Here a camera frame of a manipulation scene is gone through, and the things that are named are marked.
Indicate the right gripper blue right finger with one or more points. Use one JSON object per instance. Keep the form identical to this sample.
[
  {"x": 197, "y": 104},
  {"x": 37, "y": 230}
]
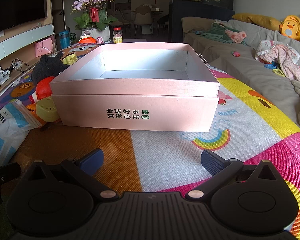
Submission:
[{"x": 222, "y": 173}]

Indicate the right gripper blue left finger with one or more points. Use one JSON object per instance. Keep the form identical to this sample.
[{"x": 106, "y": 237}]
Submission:
[{"x": 81, "y": 173}]

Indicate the blue white mask package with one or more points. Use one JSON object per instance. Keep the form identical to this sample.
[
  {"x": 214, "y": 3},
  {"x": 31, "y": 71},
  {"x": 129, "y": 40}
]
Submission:
[{"x": 15, "y": 123}]

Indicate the orange pumpkin toy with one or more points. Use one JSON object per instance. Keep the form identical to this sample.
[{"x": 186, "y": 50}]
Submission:
[{"x": 32, "y": 108}]

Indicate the red daruma doll toy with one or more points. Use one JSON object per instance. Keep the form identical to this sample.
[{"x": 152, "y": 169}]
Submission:
[{"x": 43, "y": 90}]

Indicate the black plush toy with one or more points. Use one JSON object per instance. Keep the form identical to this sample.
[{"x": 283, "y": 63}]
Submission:
[{"x": 47, "y": 67}]

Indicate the yellow green perforated toy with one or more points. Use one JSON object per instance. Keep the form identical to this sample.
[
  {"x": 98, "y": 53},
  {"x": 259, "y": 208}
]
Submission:
[{"x": 47, "y": 110}]

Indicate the colourful cartoon play mat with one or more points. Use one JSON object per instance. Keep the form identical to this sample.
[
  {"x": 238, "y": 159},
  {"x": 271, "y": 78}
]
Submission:
[{"x": 151, "y": 171}]

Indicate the pink cardboard box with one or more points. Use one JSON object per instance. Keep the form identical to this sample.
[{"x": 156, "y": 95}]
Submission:
[{"x": 151, "y": 86}]

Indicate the grey sofa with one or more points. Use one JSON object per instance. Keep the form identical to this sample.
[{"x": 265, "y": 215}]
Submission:
[{"x": 277, "y": 89}]

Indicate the small pink toy on sofa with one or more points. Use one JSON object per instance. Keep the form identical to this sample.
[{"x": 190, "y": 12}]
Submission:
[{"x": 235, "y": 54}]

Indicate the blue water bottle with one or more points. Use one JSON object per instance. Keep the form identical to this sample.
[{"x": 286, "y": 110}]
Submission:
[{"x": 64, "y": 37}]

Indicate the orange bowl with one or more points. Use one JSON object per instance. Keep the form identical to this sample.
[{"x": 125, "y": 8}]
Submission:
[{"x": 87, "y": 40}]

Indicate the pink bag on shelf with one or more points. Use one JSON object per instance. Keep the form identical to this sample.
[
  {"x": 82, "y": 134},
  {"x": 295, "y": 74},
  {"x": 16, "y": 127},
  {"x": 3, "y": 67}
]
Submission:
[{"x": 43, "y": 47}]

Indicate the pink white baby blanket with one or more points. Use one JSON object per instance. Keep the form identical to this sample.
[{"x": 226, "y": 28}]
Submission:
[{"x": 283, "y": 57}]

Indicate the red lid candy jar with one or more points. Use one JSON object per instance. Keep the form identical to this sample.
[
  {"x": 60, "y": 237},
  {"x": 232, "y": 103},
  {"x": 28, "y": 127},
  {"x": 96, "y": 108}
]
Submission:
[{"x": 117, "y": 35}]

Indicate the green cloth on sofa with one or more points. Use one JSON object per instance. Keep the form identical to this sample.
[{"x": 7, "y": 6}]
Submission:
[{"x": 222, "y": 33}]

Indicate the pink orchid flower pot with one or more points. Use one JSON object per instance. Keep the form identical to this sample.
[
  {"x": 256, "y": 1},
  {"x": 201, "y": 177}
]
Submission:
[{"x": 95, "y": 20}]

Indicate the yellow pillow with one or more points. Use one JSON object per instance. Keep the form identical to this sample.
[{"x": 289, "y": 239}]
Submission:
[{"x": 260, "y": 20}]

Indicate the orange duck plush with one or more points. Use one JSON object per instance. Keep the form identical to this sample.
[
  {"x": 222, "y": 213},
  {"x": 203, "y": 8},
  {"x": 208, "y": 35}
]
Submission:
[{"x": 290, "y": 27}]

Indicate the dining chair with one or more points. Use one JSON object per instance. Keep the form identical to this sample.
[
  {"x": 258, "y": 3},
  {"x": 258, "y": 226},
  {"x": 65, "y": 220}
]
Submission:
[{"x": 143, "y": 17}]

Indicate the fish tank on cabinet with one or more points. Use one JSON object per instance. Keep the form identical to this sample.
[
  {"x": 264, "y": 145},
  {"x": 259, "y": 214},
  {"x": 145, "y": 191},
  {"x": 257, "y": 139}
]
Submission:
[{"x": 212, "y": 9}]

